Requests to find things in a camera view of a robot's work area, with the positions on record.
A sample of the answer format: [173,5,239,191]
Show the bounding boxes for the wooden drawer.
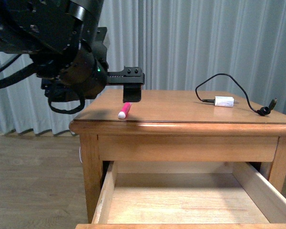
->
[77,161,286,229]

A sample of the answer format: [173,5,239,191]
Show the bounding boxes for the black charger cable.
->
[195,73,278,117]

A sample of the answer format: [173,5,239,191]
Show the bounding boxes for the pink marker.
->
[118,102,132,119]

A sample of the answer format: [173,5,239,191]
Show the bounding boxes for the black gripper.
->
[37,27,145,103]

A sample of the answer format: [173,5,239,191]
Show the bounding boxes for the white charger adapter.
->
[214,96,239,107]

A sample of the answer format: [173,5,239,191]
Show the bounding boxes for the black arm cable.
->
[0,53,86,115]

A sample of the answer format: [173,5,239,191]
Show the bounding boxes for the wooden nightstand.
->
[70,89,286,224]

